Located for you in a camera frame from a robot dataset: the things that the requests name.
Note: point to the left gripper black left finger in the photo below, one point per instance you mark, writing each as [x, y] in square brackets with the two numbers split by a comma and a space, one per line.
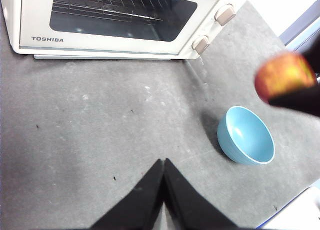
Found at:
[140, 207]

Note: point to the cream Toshiba toaster oven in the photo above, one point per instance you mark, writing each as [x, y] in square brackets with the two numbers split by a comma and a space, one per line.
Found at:
[10, 19]

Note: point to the beige oven knob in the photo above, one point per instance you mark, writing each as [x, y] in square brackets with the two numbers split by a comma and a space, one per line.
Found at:
[225, 14]
[200, 44]

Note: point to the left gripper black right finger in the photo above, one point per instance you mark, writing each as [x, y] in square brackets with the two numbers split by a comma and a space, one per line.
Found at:
[187, 207]

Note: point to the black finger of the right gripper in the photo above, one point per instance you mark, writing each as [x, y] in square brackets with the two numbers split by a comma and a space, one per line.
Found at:
[302, 102]
[315, 54]

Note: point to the red yellow apple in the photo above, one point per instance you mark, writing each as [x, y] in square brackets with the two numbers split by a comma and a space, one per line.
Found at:
[282, 74]

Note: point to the blue ribbed bowl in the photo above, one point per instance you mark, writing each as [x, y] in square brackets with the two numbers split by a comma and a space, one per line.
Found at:
[250, 137]

